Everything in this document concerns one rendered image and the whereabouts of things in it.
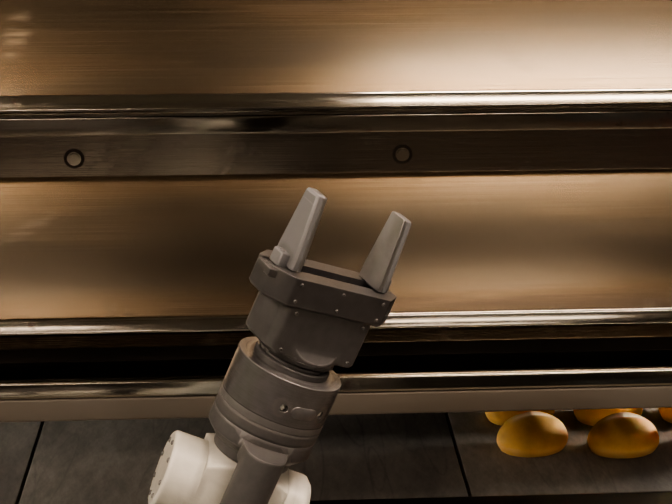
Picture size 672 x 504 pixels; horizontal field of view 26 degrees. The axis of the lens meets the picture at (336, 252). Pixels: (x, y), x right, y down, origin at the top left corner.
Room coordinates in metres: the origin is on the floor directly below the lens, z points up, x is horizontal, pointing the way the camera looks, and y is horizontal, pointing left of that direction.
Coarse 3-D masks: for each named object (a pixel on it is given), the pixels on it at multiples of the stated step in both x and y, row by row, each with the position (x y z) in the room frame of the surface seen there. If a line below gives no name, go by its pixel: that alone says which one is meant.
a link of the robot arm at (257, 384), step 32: (288, 288) 1.03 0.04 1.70; (320, 288) 1.04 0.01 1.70; (352, 288) 1.06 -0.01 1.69; (256, 320) 1.05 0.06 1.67; (288, 320) 1.03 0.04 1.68; (320, 320) 1.04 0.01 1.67; (352, 320) 1.05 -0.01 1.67; (384, 320) 1.08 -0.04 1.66; (256, 352) 1.05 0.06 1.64; (288, 352) 1.03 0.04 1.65; (320, 352) 1.05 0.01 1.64; (352, 352) 1.06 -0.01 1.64; (224, 384) 1.05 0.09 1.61; (256, 384) 1.03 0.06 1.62; (288, 384) 1.02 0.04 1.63; (320, 384) 1.04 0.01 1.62; (256, 416) 1.02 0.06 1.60; (288, 416) 1.02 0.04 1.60; (320, 416) 1.04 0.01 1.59
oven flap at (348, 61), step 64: (0, 0) 1.60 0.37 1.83; (64, 0) 1.60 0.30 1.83; (128, 0) 1.61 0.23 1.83; (192, 0) 1.61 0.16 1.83; (256, 0) 1.61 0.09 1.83; (320, 0) 1.62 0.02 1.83; (384, 0) 1.62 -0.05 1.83; (448, 0) 1.62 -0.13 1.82; (512, 0) 1.63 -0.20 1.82; (576, 0) 1.63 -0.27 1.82; (640, 0) 1.63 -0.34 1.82; (0, 64) 1.57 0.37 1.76; (64, 64) 1.58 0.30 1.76; (128, 64) 1.58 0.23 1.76; (192, 64) 1.58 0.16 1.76; (256, 64) 1.59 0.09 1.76; (320, 64) 1.59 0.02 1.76; (384, 64) 1.59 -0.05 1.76; (448, 64) 1.60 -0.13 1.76; (512, 64) 1.60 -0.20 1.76; (576, 64) 1.61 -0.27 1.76; (640, 64) 1.61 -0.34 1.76
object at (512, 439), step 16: (496, 416) 1.87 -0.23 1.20; (512, 416) 1.87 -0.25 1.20; (528, 416) 1.80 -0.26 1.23; (544, 416) 1.80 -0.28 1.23; (576, 416) 1.89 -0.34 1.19; (592, 416) 1.87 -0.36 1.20; (608, 416) 1.80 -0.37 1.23; (624, 416) 1.80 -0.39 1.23; (640, 416) 1.81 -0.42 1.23; (512, 432) 1.78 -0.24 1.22; (528, 432) 1.78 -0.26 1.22; (544, 432) 1.78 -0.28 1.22; (560, 432) 1.79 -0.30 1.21; (592, 432) 1.79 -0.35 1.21; (608, 432) 1.78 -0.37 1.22; (624, 432) 1.78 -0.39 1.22; (640, 432) 1.78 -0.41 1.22; (656, 432) 1.80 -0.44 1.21; (512, 448) 1.78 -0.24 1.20; (528, 448) 1.77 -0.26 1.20; (544, 448) 1.77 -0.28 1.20; (560, 448) 1.79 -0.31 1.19; (592, 448) 1.78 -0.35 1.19; (608, 448) 1.77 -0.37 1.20; (624, 448) 1.77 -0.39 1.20; (640, 448) 1.77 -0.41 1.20
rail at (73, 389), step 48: (0, 384) 1.45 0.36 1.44; (48, 384) 1.45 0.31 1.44; (96, 384) 1.45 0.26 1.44; (144, 384) 1.45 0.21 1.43; (192, 384) 1.45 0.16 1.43; (384, 384) 1.46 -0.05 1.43; (432, 384) 1.47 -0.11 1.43; (480, 384) 1.47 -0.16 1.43; (528, 384) 1.47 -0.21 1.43; (576, 384) 1.48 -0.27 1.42; (624, 384) 1.48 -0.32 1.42
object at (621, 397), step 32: (544, 352) 1.66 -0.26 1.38; (576, 352) 1.66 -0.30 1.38; (608, 352) 1.66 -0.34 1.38; (640, 352) 1.66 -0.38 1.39; (0, 416) 1.44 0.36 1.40; (32, 416) 1.44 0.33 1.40; (64, 416) 1.44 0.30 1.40; (96, 416) 1.44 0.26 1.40; (128, 416) 1.44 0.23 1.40; (160, 416) 1.45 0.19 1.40; (192, 416) 1.45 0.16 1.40
